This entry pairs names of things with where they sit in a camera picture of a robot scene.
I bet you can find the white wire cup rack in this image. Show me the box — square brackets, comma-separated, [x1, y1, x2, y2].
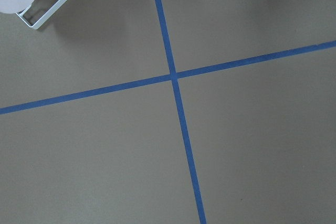
[15, 0, 97, 30]

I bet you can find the blue tape line lengthwise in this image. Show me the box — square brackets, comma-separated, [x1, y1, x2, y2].
[155, 0, 207, 223]

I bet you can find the blue tape line crosswise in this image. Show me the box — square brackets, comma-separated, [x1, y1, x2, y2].
[1, 41, 335, 114]

